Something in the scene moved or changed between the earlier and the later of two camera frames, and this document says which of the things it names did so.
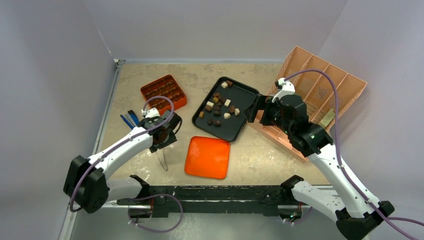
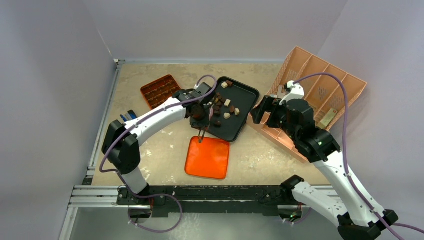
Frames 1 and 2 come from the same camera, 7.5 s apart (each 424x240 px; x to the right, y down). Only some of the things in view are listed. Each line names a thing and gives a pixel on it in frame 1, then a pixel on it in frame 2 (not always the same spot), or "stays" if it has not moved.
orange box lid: [207, 157] stays
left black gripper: [171, 140] to [203, 123]
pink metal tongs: [166, 168] to [211, 112]
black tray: [222, 112] stays
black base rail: [199, 201] stays
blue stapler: [131, 119] stays
